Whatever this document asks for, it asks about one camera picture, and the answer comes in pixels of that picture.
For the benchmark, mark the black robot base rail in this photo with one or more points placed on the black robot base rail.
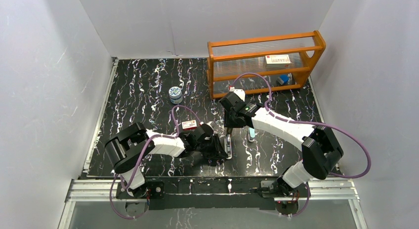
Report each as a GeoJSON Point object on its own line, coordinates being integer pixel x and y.
{"type": "Point", "coordinates": [218, 192]}

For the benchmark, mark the orange wooden shelf rack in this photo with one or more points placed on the orange wooden shelf rack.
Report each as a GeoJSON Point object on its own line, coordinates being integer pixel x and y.
{"type": "Point", "coordinates": [244, 58]}

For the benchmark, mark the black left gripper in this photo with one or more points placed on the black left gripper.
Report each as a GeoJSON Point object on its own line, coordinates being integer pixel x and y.
{"type": "Point", "coordinates": [215, 147]}

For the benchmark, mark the white red box on shelf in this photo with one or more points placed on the white red box on shelf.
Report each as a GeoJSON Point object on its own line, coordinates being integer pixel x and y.
{"type": "Point", "coordinates": [277, 61]}

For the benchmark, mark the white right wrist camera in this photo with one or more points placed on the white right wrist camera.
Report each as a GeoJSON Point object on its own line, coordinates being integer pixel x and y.
{"type": "Point", "coordinates": [239, 92]}

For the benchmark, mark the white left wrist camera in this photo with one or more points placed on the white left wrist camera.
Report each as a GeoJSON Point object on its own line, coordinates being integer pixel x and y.
{"type": "Point", "coordinates": [211, 124]}

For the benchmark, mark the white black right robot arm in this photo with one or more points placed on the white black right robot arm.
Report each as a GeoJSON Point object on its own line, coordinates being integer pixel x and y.
{"type": "Point", "coordinates": [318, 144]}

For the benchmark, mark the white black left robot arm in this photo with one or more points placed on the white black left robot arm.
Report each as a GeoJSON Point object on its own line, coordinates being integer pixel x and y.
{"type": "Point", "coordinates": [127, 148]}

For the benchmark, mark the blue grey stapler remover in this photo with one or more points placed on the blue grey stapler remover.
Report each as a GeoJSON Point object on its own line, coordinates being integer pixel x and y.
{"type": "Point", "coordinates": [284, 79]}

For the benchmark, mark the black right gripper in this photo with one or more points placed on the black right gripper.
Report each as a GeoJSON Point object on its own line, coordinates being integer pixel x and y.
{"type": "Point", "coordinates": [228, 123]}

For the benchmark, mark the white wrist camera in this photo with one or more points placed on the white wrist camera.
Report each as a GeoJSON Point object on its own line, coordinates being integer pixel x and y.
{"type": "Point", "coordinates": [211, 124]}
{"type": "Point", "coordinates": [239, 92]}

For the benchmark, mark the red white staple box sleeve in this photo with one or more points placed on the red white staple box sleeve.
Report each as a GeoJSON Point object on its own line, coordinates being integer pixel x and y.
{"type": "Point", "coordinates": [189, 125]}

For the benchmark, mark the blue white round jar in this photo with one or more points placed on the blue white round jar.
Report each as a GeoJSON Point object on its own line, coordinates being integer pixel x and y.
{"type": "Point", "coordinates": [175, 95]}

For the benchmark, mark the white metal stapler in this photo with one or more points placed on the white metal stapler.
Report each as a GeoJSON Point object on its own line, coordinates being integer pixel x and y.
{"type": "Point", "coordinates": [227, 142]}

